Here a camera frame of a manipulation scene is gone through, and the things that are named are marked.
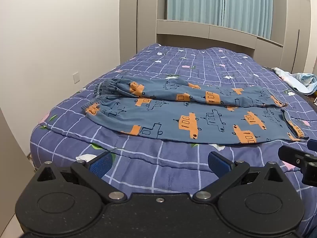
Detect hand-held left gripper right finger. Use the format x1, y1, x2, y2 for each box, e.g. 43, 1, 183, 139
192, 151, 293, 204

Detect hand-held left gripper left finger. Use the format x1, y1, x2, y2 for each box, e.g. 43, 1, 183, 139
32, 151, 127, 204

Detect blue pants with orange cars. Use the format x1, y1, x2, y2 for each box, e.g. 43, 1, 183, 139
81, 76, 309, 145

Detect light blue cloth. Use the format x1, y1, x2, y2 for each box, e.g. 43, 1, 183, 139
291, 72, 317, 96

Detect purple checked floral quilt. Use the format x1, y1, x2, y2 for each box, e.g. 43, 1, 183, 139
30, 43, 317, 204

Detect beige headboard cabinet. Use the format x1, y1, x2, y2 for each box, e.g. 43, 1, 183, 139
156, 19, 284, 55

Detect light blue curtain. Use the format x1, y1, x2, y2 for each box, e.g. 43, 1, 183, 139
166, 0, 274, 40

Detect beige wardrobe with door gap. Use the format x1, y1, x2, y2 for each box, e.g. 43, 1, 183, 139
119, 0, 167, 65

